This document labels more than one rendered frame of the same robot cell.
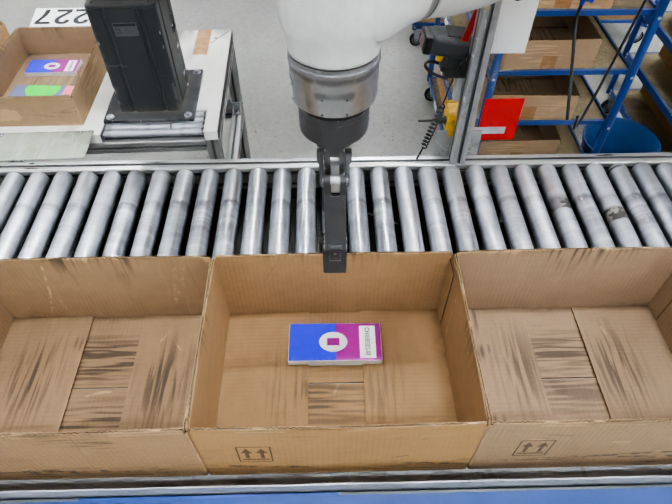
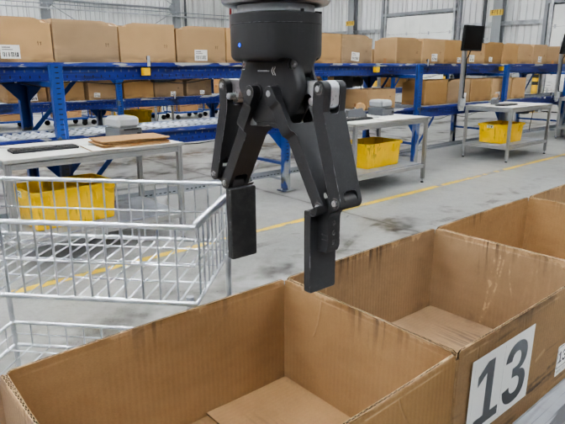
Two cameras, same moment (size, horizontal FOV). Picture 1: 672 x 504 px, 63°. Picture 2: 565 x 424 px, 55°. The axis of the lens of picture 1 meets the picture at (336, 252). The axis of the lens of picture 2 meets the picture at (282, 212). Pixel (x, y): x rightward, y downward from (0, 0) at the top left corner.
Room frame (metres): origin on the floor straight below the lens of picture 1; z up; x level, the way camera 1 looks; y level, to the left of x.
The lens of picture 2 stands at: (0.85, -0.29, 1.36)
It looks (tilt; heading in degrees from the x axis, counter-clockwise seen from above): 15 degrees down; 140
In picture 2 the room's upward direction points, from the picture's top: straight up
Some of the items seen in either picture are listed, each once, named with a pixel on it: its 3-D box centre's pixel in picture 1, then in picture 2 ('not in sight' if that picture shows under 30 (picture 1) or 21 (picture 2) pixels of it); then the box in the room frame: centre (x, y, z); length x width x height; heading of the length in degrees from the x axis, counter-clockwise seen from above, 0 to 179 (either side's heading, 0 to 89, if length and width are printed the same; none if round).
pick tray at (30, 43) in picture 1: (48, 73); not in sight; (1.49, 0.87, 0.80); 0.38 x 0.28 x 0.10; 2
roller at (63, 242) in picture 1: (62, 245); not in sight; (0.87, 0.66, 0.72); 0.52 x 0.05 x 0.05; 1
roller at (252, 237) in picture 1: (251, 242); not in sight; (0.88, 0.20, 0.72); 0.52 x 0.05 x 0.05; 1
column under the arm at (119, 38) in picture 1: (141, 46); not in sight; (1.45, 0.55, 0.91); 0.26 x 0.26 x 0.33; 3
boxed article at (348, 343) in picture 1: (335, 344); not in sight; (0.50, 0.00, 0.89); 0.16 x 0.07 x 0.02; 91
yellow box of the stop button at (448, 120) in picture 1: (444, 116); not in sight; (1.22, -0.29, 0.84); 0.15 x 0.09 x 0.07; 91
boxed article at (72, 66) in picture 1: (54, 68); not in sight; (1.58, 0.90, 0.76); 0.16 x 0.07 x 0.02; 92
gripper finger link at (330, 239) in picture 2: not in sight; (336, 222); (0.57, 0.00, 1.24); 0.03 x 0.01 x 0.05; 1
